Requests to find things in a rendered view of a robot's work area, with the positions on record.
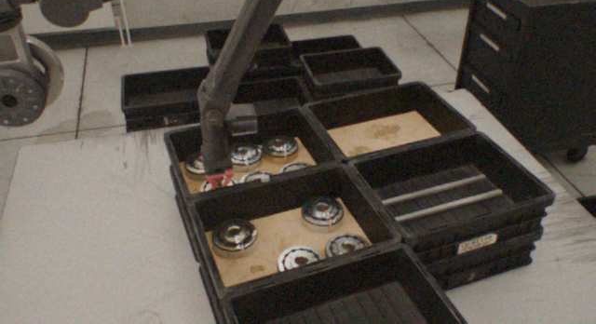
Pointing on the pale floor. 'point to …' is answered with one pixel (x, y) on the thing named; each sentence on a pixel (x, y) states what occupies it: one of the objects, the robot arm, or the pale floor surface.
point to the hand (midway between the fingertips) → (219, 184)
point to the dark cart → (535, 65)
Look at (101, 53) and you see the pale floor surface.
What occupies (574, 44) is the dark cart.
